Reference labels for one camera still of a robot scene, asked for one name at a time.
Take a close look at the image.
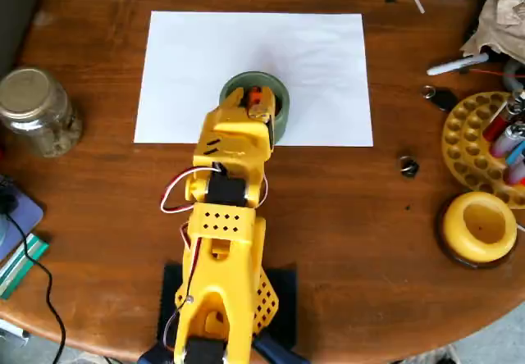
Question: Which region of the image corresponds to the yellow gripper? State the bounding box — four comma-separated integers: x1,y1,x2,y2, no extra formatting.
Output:
193,87,276,173

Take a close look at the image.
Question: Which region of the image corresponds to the green ribbed cup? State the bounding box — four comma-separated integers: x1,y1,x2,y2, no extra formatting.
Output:
218,71,291,146

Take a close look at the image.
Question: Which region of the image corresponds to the white paper sheet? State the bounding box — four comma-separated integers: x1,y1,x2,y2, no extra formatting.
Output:
133,10,374,148

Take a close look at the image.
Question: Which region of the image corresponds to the small black metal nut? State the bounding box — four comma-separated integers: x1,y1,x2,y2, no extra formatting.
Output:
399,155,420,179

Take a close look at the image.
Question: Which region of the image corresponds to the white marker pen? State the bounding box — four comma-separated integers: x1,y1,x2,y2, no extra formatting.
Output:
426,52,491,77

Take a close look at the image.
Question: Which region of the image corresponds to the yellow round holed tray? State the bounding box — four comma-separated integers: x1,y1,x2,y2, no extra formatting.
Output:
441,91,525,209

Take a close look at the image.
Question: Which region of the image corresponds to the glass jar with gold lid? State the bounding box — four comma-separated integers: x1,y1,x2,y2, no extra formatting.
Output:
0,66,83,159

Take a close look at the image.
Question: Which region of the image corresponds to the purple notebook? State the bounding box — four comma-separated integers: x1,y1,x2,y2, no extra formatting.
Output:
0,183,45,262

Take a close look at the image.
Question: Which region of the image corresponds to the dark grey chair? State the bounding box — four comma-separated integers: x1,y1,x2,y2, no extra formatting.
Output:
0,0,50,78

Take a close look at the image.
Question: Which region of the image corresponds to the black adapter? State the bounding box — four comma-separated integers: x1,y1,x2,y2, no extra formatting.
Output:
0,175,20,214

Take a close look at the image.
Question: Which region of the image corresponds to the grey curved tube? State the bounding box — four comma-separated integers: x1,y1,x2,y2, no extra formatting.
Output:
503,59,525,93

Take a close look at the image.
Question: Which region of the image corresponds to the blue lighter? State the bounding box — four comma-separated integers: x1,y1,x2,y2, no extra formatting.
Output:
504,139,525,167

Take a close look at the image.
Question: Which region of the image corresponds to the crumpled brown paper bag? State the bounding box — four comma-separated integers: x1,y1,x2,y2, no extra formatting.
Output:
462,0,525,66

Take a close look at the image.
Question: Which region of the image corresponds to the pink red lighter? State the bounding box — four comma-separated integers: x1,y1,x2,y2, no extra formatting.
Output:
503,162,525,187

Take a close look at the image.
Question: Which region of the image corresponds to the green white book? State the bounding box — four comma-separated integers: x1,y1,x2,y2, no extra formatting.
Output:
0,233,53,302

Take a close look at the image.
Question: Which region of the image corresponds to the white device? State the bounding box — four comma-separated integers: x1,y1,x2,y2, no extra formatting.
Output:
0,318,30,348

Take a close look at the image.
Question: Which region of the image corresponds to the red white servo cable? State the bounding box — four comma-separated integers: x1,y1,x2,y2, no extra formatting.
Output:
160,162,227,214
256,174,270,209
163,221,203,353

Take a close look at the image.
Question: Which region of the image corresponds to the black key fob with ring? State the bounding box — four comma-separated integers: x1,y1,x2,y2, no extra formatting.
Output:
422,84,459,113

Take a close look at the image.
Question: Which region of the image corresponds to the yellow ring bowl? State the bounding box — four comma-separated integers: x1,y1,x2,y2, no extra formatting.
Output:
441,191,518,263

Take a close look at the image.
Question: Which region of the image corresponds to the thin red wire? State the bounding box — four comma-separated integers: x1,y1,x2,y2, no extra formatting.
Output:
469,67,525,80

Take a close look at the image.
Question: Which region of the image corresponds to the blue clamp handle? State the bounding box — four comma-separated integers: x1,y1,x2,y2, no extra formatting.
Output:
253,333,308,364
139,339,178,364

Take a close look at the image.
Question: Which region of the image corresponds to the black power cable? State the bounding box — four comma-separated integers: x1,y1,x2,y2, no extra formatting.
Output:
6,212,67,364

